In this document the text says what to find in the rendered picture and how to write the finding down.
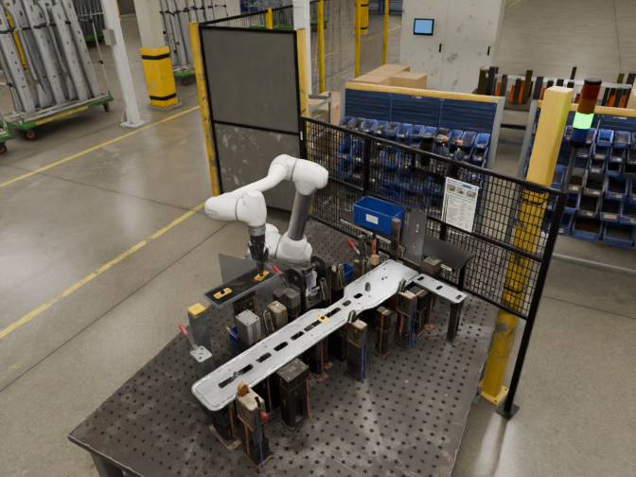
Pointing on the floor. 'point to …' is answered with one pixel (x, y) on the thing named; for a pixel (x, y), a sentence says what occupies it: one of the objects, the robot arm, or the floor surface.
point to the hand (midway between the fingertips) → (260, 267)
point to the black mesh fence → (442, 220)
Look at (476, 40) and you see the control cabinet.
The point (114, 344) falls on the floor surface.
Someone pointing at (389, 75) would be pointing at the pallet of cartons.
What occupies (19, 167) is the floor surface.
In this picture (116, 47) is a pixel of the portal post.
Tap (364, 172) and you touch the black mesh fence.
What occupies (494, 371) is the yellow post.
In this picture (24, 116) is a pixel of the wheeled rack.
